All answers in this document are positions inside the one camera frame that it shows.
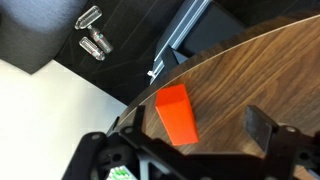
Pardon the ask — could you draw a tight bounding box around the orange block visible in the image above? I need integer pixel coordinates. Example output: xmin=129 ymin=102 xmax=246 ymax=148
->
xmin=154 ymin=83 xmax=200 ymax=147

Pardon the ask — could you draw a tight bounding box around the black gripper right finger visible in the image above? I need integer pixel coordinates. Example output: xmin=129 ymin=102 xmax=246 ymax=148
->
xmin=243 ymin=105 xmax=320 ymax=158

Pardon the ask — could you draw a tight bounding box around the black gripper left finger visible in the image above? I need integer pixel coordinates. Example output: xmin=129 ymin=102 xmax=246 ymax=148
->
xmin=119 ymin=105 xmax=188 ymax=162

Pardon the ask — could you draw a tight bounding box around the clear plastic bottle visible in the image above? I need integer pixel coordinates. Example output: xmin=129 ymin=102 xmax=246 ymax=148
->
xmin=74 ymin=5 xmax=103 ymax=31
xmin=78 ymin=36 xmax=106 ymax=62
xmin=86 ymin=24 xmax=115 ymax=54

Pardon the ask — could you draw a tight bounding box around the aluminium profile rail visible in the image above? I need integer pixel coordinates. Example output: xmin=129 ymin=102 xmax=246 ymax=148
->
xmin=147 ymin=0 xmax=214 ymax=85

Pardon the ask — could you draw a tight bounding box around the dark gray chair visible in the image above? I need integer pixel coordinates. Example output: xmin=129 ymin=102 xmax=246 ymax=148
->
xmin=0 ymin=0 xmax=90 ymax=75

